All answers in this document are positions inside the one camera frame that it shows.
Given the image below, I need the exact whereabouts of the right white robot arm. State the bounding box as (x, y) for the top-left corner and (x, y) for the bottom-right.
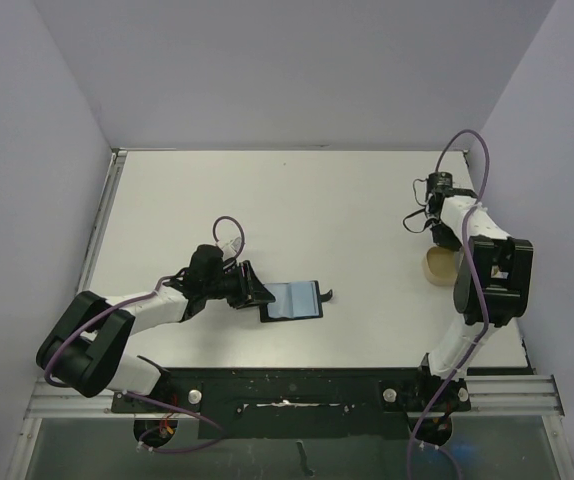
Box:
(412, 171), (534, 409)

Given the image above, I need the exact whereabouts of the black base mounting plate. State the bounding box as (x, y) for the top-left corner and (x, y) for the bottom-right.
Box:
(111, 367), (471, 440)

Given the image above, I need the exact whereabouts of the left aluminium rail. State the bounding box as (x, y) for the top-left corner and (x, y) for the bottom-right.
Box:
(36, 149), (134, 398)

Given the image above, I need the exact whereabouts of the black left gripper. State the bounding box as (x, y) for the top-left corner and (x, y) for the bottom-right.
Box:
(204, 260), (274, 308)

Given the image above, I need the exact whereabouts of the right aluminium rail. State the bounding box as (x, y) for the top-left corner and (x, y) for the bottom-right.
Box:
(466, 375), (564, 416)

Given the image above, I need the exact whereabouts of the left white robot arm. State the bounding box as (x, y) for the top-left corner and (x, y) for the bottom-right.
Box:
(36, 244), (275, 411)

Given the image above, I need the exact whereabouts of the black looped wrist cable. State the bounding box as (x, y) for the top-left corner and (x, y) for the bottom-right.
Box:
(401, 177), (436, 234)

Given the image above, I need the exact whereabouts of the black leather card holder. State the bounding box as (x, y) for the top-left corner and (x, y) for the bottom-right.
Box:
(259, 280), (334, 323)

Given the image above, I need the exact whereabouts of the beige card tray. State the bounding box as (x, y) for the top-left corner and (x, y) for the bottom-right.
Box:
(421, 246), (459, 287)

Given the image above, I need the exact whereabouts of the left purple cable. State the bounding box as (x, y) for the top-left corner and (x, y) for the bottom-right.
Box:
(44, 215), (246, 455)

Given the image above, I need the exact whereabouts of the aluminium rail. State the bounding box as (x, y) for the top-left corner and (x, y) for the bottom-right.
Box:
(466, 375), (564, 416)
(36, 149), (134, 398)

